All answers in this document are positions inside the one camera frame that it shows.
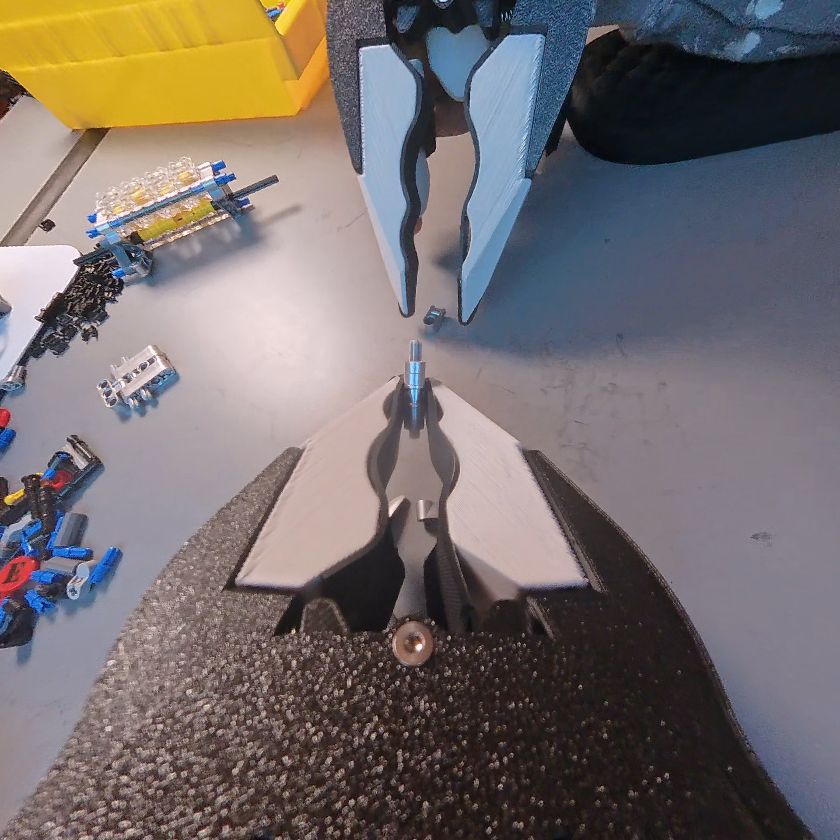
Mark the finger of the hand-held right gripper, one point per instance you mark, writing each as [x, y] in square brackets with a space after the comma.
[502, 145]
[387, 158]

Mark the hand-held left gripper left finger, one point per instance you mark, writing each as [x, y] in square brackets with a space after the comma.
[322, 512]

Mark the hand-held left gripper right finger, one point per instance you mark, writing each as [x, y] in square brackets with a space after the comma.
[505, 512]

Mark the grey axle pin piece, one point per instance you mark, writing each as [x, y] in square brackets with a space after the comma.
[415, 381]

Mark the small grey beam assembly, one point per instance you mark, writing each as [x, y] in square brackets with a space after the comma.
[138, 377]

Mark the grey desk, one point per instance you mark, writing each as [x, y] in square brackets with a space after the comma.
[656, 394]

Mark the person's right hand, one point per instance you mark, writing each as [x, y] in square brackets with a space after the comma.
[446, 118]

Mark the empty yellow bin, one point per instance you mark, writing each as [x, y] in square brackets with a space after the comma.
[131, 66]
[309, 53]

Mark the clear yellow gear assembly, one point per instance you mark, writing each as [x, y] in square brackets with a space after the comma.
[171, 210]

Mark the pile of small coloured pieces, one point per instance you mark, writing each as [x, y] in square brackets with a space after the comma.
[53, 538]

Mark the pile of black pins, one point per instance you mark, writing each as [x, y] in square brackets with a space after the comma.
[79, 302]

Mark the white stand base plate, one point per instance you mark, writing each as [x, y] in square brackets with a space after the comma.
[33, 295]

